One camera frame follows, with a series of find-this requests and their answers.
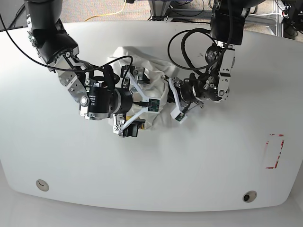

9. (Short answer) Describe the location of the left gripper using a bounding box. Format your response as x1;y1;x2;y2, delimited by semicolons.
167;46;235;114

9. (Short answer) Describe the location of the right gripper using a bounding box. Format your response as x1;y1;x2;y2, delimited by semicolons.
56;52;150;137

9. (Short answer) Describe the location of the white printed t-shirt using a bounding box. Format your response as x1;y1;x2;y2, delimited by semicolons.
107;46;178;130

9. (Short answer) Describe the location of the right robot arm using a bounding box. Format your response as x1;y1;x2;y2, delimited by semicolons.
25;0;145;137

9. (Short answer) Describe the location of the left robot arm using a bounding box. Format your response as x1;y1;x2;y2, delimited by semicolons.
167;0;257;121

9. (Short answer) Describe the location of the red tape rectangle marking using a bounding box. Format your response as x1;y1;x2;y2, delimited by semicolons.
263;134;285;169

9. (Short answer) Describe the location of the left table grommet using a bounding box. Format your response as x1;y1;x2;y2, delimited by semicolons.
36;179;49;192

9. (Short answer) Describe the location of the table grommet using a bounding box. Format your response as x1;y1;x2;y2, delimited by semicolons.
242;191;258;203
36;179;49;192

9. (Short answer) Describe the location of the right table grommet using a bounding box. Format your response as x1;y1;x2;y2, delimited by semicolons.
242;191;258;203

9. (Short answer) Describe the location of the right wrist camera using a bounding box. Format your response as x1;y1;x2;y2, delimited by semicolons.
147;98;160;113

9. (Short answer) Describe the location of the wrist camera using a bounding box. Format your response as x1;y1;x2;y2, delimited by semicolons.
147;98;160;113
170;108;187;124

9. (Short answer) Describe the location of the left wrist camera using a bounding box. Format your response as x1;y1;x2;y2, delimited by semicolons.
170;108;187;124

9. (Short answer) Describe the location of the aluminium table frame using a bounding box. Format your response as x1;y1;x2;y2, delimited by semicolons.
148;0;177;21

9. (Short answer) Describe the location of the yellow cable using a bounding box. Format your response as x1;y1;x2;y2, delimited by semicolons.
84;0;126;22

